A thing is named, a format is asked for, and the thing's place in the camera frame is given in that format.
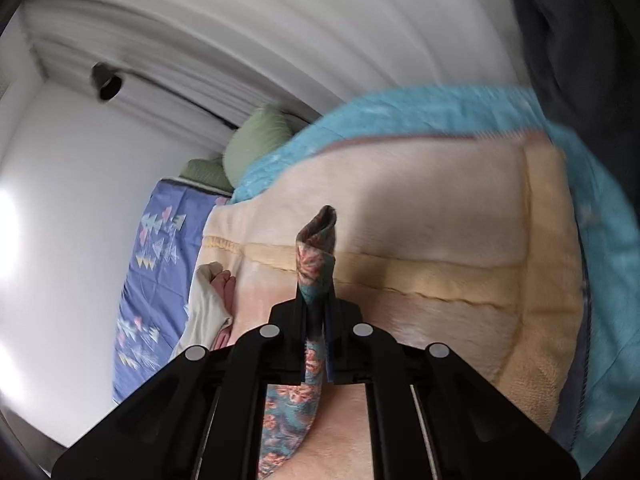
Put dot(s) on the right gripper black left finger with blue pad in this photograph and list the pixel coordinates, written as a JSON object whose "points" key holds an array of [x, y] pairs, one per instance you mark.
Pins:
{"points": [[199, 417]]}

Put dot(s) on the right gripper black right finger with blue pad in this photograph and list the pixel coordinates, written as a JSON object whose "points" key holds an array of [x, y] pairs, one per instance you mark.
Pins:
{"points": [[431, 415]]}

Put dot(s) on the teal floral long-sleeve garment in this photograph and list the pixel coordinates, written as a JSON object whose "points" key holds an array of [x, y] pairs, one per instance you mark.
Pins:
{"points": [[291, 410]]}

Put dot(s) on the grey folded garment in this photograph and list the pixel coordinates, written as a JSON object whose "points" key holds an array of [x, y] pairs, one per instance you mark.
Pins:
{"points": [[205, 311]]}

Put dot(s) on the pink folded garment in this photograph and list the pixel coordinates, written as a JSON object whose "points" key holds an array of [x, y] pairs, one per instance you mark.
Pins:
{"points": [[224, 286]]}

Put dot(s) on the blue tree-print sheet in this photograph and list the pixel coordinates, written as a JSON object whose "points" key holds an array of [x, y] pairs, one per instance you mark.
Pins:
{"points": [[153, 306]]}

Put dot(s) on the cream peach plush blanket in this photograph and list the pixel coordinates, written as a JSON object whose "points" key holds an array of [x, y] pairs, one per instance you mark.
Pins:
{"points": [[471, 243]]}

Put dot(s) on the teal striped bed sheet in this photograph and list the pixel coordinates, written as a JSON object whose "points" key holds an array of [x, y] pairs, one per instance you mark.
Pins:
{"points": [[606, 387]]}

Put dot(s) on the dark green pillow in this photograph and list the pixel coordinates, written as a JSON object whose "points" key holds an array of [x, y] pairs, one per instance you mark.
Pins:
{"points": [[208, 172]]}

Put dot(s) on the light green pillow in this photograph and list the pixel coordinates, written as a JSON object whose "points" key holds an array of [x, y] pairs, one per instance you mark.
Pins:
{"points": [[262, 133]]}

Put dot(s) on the black floor lamp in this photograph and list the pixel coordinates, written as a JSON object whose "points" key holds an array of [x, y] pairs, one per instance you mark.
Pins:
{"points": [[107, 81]]}

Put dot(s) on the white pleated curtain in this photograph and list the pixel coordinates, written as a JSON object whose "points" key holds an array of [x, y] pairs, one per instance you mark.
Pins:
{"points": [[311, 55]]}

